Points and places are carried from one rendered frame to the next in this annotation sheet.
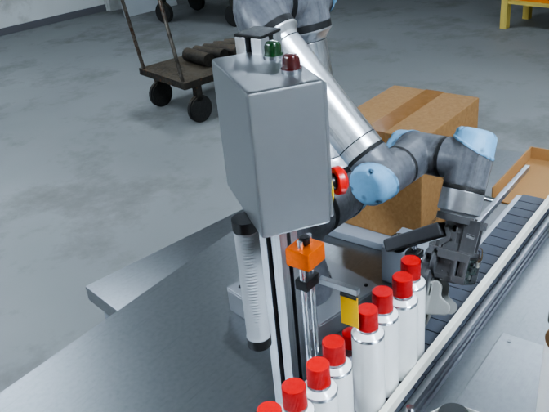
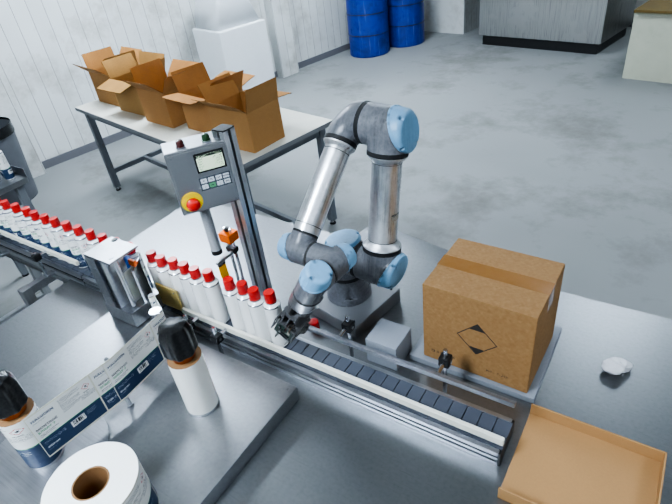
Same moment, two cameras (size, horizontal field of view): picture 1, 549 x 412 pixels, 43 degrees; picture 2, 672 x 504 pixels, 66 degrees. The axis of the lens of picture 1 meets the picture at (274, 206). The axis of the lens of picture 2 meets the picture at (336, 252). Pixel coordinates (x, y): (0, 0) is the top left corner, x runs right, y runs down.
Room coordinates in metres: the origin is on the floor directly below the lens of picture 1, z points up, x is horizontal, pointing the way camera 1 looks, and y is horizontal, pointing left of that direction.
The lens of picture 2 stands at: (1.13, -1.38, 1.99)
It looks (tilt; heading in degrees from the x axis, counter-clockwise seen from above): 35 degrees down; 88
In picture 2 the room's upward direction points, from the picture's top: 8 degrees counter-clockwise
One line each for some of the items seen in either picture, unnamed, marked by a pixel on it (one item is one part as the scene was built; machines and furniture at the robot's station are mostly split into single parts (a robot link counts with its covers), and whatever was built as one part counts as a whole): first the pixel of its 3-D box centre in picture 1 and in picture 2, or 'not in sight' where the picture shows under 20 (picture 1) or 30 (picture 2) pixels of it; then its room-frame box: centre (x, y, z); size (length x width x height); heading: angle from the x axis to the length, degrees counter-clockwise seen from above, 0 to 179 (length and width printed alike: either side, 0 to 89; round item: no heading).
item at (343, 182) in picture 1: (335, 181); (193, 204); (0.80, -0.08, 1.32); 0.04 x 0.03 x 0.04; 16
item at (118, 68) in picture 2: not in sight; (135, 85); (-0.04, 2.69, 0.97); 0.46 x 0.44 x 0.37; 135
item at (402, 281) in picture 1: (402, 327); (259, 315); (0.92, -0.19, 0.98); 0.05 x 0.05 x 0.20
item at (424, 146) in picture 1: (414, 155); (330, 261); (1.16, -0.27, 1.19); 0.11 x 0.11 x 0.08; 47
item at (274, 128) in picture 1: (272, 138); (201, 172); (0.83, -0.01, 1.38); 0.17 x 0.10 x 0.19; 16
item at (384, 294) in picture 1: (382, 342); (248, 308); (0.89, -0.16, 0.98); 0.05 x 0.05 x 0.20
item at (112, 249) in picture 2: not in sight; (110, 250); (0.47, 0.05, 1.14); 0.14 x 0.11 x 0.01; 141
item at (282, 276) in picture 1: (278, 245); (248, 230); (0.92, 0.00, 1.16); 0.04 x 0.04 x 0.67; 51
